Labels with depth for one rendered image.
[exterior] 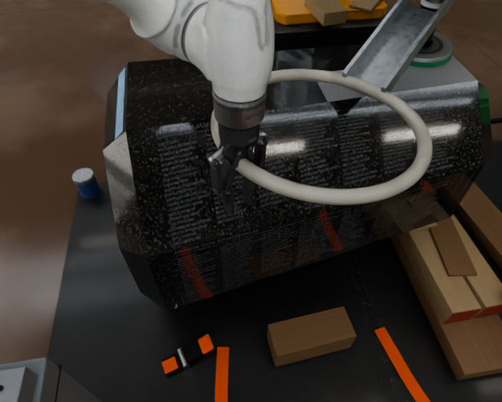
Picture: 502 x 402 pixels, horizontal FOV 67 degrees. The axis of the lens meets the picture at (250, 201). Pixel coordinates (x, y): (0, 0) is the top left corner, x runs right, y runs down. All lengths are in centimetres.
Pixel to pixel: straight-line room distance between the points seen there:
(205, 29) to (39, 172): 188
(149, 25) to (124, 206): 59
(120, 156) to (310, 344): 90
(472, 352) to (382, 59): 108
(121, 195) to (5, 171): 143
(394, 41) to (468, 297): 96
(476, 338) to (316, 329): 60
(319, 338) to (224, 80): 108
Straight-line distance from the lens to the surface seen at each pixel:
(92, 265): 186
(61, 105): 282
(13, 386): 76
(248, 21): 57
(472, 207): 211
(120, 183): 111
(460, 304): 163
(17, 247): 208
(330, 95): 117
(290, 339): 146
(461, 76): 139
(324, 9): 170
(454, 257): 172
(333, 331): 149
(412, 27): 127
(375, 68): 114
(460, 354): 166
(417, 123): 96
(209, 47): 60
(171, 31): 66
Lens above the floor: 150
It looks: 50 degrees down
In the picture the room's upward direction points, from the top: straight up
